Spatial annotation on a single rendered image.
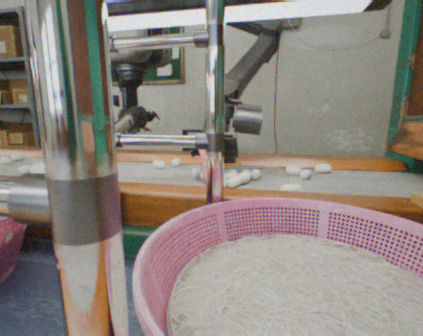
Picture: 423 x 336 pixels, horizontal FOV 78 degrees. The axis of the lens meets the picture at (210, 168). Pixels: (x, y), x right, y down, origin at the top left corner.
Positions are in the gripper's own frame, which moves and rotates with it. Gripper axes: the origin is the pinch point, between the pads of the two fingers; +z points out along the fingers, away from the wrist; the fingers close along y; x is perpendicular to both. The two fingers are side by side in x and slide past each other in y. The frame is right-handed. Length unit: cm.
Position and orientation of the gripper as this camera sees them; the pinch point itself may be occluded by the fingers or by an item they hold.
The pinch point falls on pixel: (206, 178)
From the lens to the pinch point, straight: 49.9
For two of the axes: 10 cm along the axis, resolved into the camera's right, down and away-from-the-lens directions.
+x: 1.3, 6.1, 7.8
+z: -1.4, 7.9, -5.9
